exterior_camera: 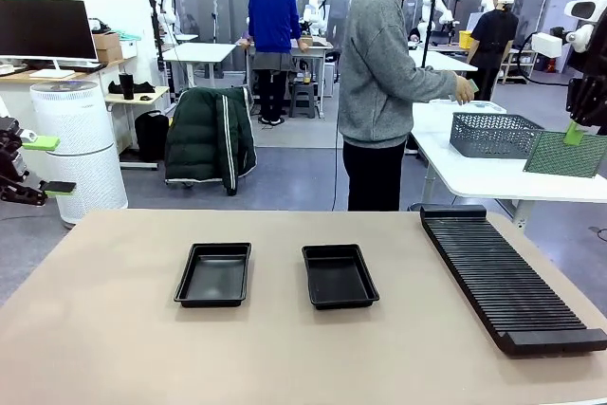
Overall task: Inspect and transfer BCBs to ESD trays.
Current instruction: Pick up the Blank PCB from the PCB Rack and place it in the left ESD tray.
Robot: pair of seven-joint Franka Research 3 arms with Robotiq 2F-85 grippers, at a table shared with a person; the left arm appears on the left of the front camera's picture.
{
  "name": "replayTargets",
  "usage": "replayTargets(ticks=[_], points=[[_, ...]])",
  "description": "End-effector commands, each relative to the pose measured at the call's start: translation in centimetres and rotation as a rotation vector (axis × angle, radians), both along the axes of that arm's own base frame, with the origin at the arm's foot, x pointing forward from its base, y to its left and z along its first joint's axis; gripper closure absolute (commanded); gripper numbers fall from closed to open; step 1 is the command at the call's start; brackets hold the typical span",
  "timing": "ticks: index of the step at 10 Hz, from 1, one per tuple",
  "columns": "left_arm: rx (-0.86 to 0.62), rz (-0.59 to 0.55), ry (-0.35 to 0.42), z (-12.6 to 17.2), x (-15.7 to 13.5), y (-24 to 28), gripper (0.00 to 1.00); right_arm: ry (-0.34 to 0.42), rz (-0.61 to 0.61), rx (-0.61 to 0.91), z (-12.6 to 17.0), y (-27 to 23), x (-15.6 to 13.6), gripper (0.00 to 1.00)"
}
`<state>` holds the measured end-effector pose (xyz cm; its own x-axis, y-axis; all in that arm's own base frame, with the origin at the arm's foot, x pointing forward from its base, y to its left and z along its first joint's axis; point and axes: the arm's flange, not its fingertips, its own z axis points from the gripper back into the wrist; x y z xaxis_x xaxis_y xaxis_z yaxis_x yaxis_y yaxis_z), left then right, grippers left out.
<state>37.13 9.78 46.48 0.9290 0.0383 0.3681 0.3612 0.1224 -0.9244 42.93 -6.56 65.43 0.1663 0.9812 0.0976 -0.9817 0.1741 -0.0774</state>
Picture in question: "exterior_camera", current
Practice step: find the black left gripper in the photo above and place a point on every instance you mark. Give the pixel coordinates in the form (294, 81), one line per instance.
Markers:
(9, 149)

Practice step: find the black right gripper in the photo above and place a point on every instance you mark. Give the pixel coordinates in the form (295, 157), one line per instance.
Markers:
(595, 49)

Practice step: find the black ESD tray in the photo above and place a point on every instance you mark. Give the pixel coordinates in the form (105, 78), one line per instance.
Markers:
(339, 279)
(215, 277)

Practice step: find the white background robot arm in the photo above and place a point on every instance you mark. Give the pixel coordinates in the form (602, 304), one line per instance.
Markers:
(166, 11)
(315, 13)

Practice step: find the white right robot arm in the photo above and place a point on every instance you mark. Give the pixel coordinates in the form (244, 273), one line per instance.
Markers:
(581, 9)

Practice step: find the person's right forearm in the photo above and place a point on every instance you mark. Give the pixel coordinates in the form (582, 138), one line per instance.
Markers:
(431, 82)

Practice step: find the person's right hand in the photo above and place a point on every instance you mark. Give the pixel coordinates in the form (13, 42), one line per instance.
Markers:
(464, 89)

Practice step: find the white cylindrical air purifier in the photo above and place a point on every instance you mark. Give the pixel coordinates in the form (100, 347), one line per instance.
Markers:
(80, 130)

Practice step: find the low shelf rack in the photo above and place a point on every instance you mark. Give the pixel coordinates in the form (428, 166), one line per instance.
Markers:
(514, 68)

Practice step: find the clear plastic container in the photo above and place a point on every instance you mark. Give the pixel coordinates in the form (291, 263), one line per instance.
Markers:
(488, 105)

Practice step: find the grey plastic mesh basket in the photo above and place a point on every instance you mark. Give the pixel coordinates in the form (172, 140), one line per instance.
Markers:
(493, 134)

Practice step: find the black backpack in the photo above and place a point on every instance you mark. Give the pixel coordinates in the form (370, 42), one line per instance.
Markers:
(152, 134)

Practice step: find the black tumbler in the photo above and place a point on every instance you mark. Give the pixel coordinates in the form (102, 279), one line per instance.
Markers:
(126, 86)

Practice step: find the small wooden side table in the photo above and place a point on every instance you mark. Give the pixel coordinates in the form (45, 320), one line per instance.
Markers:
(142, 101)

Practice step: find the person in black shirt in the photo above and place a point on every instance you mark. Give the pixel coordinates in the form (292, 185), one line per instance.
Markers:
(495, 35)

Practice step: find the black cloth bundle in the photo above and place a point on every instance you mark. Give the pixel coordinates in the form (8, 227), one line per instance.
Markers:
(144, 87)

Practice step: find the large white table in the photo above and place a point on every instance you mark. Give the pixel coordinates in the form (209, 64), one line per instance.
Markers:
(483, 177)

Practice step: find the brown cardboard box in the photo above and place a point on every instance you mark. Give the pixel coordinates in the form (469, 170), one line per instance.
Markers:
(106, 47)

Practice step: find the black computer monitor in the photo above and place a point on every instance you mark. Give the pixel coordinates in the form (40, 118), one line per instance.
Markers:
(45, 28)

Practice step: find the white storage box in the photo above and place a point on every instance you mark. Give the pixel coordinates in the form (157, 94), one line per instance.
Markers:
(128, 49)

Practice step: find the yellow bin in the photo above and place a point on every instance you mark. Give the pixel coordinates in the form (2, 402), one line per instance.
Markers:
(465, 40)

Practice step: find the white table with stand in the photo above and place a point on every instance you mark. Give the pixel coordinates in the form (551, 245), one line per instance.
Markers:
(446, 61)

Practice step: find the dark green puffer jacket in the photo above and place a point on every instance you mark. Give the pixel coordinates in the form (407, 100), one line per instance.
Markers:
(204, 134)

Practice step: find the black light stand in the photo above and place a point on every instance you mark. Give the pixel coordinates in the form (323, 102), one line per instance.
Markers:
(429, 30)

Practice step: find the white table with grey legs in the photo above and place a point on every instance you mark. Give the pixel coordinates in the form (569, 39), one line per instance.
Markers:
(199, 51)

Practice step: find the black slotted board rack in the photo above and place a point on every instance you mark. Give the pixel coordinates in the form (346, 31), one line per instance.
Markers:
(502, 277)

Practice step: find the person in grey sweater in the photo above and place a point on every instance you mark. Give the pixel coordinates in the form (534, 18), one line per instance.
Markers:
(374, 68)

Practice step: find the grey plastic stool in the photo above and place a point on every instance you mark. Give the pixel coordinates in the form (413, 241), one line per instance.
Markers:
(303, 99)

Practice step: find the person in blue hoodie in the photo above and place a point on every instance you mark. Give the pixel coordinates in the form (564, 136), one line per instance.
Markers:
(275, 21)

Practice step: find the grey workbench table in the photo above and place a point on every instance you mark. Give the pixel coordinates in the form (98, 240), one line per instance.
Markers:
(318, 47)

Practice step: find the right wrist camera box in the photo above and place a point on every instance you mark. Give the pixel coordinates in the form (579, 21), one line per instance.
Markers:
(545, 44)

